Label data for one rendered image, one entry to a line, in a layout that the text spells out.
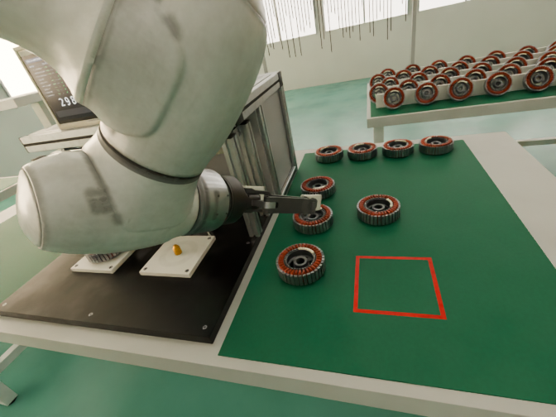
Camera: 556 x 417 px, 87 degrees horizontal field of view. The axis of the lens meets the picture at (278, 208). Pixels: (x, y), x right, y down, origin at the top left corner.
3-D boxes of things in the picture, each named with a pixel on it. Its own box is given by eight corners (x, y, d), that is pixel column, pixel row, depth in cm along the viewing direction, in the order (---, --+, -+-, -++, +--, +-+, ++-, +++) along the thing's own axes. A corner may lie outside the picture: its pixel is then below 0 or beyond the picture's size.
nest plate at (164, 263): (190, 278, 71) (189, 274, 70) (141, 275, 76) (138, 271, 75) (216, 238, 83) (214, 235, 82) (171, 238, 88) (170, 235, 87)
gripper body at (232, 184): (189, 220, 45) (231, 216, 53) (229, 231, 40) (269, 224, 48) (192, 171, 44) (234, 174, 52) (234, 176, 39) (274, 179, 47)
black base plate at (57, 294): (213, 344, 57) (208, 337, 56) (-3, 315, 77) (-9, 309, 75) (275, 210, 94) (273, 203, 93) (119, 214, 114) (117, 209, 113)
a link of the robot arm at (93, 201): (179, 260, 38) (229, 183, 32) (25, 294, 25) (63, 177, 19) (142, 202, 42) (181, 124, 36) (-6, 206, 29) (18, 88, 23)
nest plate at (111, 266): (112, 273, 79) (111, 270, 78) (72, 271, 83) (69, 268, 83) (146, 238, 91) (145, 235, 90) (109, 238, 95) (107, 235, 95)
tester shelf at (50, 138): (237, 127, 65) (232, 106, 63) (28, 153, 86) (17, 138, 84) (283, 84, 100) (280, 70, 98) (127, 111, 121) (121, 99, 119)
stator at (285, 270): (311, 293, 62) (309, 280, 60) (269, 278, 68) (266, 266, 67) (333, 259, 70) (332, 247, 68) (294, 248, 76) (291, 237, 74)
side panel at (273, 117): (281, 208, 94) (259, 107, 78) (272, 208, 95) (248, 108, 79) (298, 170, 117) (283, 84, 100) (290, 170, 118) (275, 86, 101)
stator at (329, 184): (299, 188, 103) (298, 179, 101) (331, 181, 102) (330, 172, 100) (304, 203, 93) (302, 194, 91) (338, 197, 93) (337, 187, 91)
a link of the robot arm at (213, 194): (198, 243, 36) (232, 237, 40) (203, 168, 34) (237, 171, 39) (154, 228, 41) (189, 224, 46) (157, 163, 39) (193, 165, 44)
